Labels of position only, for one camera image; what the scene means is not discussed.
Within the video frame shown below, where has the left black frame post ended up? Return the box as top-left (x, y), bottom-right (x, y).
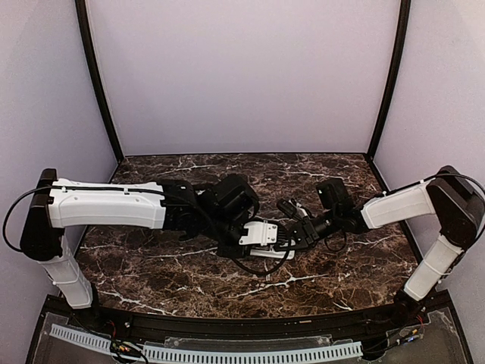
top-left (74, 0), bottom-right (124, 164)

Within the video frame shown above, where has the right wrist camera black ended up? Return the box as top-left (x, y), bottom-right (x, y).
top-left (316, 177), bottom-right (354, 211)

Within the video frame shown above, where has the black frame post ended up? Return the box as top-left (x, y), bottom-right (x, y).
top-left (74, 0), bottom-right (124, 164)
top-left (367, 0), bottom-right (411, 161)

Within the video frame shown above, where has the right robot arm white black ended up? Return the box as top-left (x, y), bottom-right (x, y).
top-left (289, 165), bottom-right (484, 302)

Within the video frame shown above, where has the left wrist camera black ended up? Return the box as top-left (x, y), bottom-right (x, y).
top-left (211, 174), bottom-right (260, 219)

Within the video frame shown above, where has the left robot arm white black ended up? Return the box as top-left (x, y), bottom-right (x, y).
top-left (15, 168), bottom-right (289, 310)

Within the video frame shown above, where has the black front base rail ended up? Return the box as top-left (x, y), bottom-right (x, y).
top-left (63, 305), bottom-right (429, 342)

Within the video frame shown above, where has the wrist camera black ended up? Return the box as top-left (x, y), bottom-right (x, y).
top-left (211, 174), bottom-right (260, 219)
top-left (316, 177), bottom-right (354, 211)

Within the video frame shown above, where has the white slotted cable duct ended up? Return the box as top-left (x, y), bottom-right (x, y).
top-left (49, 324), bottom-right (363, 363)

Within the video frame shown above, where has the right black frame post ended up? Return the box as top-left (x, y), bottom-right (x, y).
top-left (367, 0), bottom-right (411, 161)

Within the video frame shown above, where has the white remote control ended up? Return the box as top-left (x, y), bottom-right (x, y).
top-left (249, 246), bottom-right (295, 259)

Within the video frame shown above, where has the left camera black cable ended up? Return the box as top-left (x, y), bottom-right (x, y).
top-left (230, 234), bottom-right (296, 277)

